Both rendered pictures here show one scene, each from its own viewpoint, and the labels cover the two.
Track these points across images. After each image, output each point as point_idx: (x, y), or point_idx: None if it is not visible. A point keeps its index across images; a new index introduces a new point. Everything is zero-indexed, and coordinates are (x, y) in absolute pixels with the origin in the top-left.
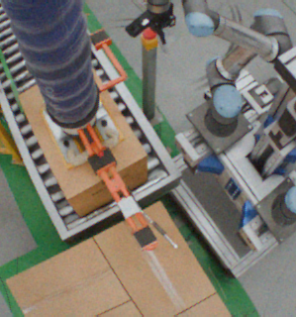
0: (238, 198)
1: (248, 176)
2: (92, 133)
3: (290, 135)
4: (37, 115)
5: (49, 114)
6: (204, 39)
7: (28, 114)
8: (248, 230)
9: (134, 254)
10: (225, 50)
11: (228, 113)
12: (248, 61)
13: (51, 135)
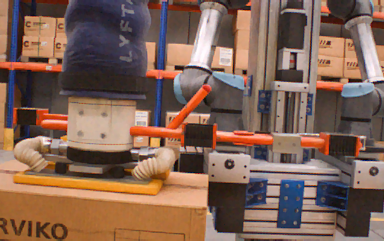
0: (302, 212)
1: (293, 165)
2: (152, 126)
3: (302, 46)
4: (15, 185)
5: (99, 72)
6: None
7: None
8: (361, 161)
9: None
10: None
11: (241, 80)
12: (216, 41)
13: (78, 179)
